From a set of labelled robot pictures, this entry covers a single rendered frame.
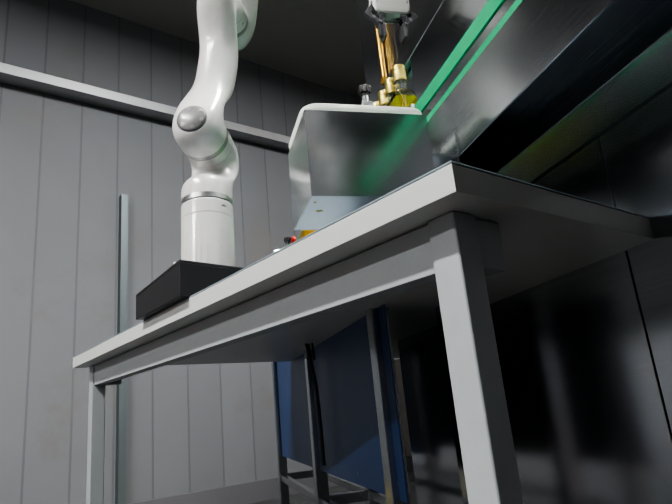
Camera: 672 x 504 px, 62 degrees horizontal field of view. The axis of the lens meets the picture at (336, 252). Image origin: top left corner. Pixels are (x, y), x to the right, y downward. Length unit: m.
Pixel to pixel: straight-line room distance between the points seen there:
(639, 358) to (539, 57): 0.49
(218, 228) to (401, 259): 0.66
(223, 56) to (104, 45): 2.79
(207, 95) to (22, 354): 2.30
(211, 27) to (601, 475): 1.30
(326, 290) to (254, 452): 3.08
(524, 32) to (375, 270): 0.40
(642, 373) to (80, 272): 3.07
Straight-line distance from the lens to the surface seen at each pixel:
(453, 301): 0.62
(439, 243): 0.64
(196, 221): 1.27
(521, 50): 0.88
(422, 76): 1.65
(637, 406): 1.02
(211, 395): 3.70
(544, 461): 1.25
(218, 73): 1.47
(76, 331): 3.48
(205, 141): 1.33
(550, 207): 0.72
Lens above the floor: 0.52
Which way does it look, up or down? 16 degrees up
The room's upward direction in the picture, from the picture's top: 6 degrees counter-clockwise
